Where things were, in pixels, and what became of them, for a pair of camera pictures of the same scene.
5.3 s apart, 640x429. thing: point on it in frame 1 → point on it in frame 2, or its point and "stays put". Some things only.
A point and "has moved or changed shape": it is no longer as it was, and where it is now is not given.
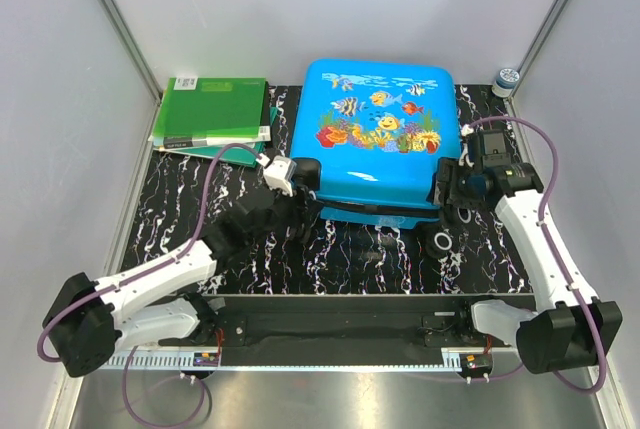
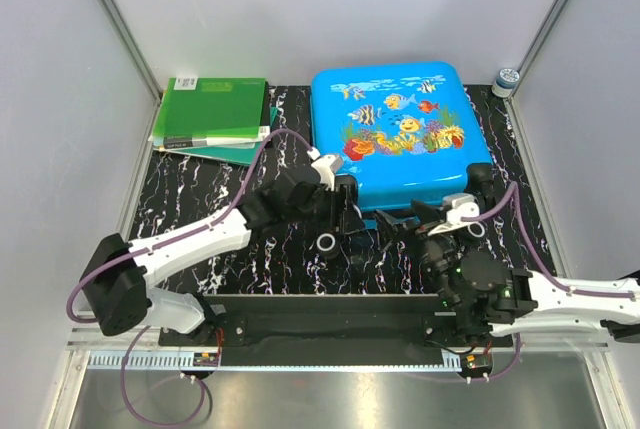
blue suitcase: x=378 y=130 has moved or changed shape
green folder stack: x=211 y=107 stays put
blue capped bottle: x=505 y=82 stays put
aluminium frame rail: x=120 y=22 stays put
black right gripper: x=448 y=169 → x=427 y=217
